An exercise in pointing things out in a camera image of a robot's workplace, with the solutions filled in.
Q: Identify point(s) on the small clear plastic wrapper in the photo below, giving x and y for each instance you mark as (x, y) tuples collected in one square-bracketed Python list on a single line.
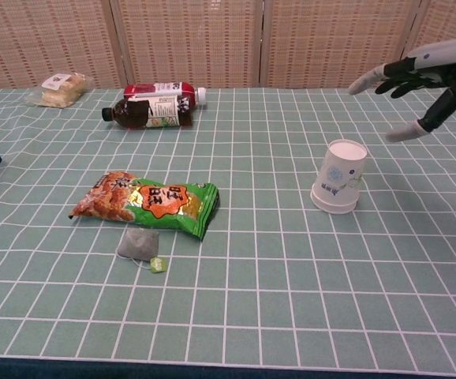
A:
[(137, 245)]

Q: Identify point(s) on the dark tea bottle black cap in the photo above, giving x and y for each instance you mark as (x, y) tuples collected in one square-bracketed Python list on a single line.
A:
[(133, 114)]

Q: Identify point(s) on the woven bamboo screen panel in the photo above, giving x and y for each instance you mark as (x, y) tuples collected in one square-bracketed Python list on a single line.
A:
[(338, 35), (453, 19), (192, 39), (42, 39)]

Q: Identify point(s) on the green white grid tablecloth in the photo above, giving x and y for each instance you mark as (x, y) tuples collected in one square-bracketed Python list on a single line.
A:
[(251, 296)]

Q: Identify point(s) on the packaged bread in clear wrap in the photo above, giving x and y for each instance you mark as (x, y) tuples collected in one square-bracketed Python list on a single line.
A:
[(60, 92)]

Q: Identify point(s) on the green orange snack bag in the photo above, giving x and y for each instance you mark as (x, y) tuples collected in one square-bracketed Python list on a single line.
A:
[(153, 203)]

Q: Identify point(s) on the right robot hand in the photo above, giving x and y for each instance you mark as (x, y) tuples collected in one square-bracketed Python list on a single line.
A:
[(445, 55)]

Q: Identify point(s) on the white paper cup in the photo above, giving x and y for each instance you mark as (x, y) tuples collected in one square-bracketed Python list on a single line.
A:
[(332, 207), (340, 173)]

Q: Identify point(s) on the red juice bottle white cap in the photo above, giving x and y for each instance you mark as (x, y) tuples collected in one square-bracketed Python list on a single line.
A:
[(153, 90)]

